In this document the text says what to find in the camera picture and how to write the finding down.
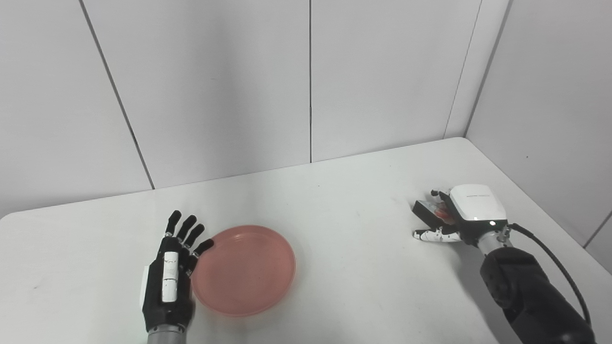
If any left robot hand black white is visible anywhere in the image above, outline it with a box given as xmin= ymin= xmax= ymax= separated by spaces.
xmin=140 ymin=210 xmax=215 ymax=333

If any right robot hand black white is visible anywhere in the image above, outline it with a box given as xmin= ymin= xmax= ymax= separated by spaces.
xmin=413 ymin=184 xmax=508 ymax=247

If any chocolate cake slice with fruit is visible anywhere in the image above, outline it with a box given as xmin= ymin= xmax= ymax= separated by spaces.
xmin=413 ymin=199 xmax=453 ymax=227

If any pink round plate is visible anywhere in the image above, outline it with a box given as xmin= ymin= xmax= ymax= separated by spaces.
xmin=191 ymin=225 xmax=296 ymax=318

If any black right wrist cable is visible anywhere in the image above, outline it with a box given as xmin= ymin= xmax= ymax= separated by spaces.
xmin=509 ymin=223 xmax=592 ymax=328

